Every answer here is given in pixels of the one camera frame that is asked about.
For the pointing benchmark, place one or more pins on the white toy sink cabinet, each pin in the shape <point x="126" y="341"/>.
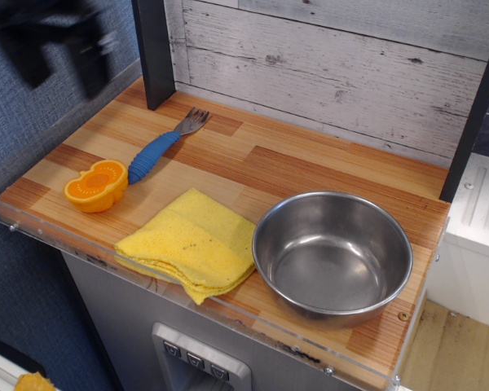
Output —
<point x="459" y="276"/>

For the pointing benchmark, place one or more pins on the orange object bottom left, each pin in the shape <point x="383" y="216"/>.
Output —
<point x="33" y="382"/>

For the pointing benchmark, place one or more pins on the orange plastic toy orange half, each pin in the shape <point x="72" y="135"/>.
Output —
<point x="98" y="188"/>

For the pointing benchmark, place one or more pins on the grey toy dispenser panel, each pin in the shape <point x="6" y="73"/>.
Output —
<point x="188" y="364"/>

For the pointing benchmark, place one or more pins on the stainless steel bowl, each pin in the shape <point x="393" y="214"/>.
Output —
<point x="332" y="257"/>

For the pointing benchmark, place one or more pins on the clear acrylic edge guard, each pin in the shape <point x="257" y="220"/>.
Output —
<point x="247" y="162"/>

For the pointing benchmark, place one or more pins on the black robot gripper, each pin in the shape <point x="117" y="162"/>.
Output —
<point x="73" y="24"/>

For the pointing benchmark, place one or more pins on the dark left shelf post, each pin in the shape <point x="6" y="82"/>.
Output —
<point x="154" y="50"/>

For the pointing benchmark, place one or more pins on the dark shelf post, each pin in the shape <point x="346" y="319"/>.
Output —
<point x="467" y="139"/>
<point x="154" y="50"/>

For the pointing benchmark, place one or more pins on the blue handled metal fork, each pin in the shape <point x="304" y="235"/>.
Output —
<point x="147" y="158"/>

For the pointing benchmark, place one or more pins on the yellow folded cloth napkin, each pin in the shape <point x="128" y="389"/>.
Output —
<point x="196" y="241"/>

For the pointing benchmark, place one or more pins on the dark right shelf post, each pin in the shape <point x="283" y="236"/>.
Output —
<point x="467" y="139"/>

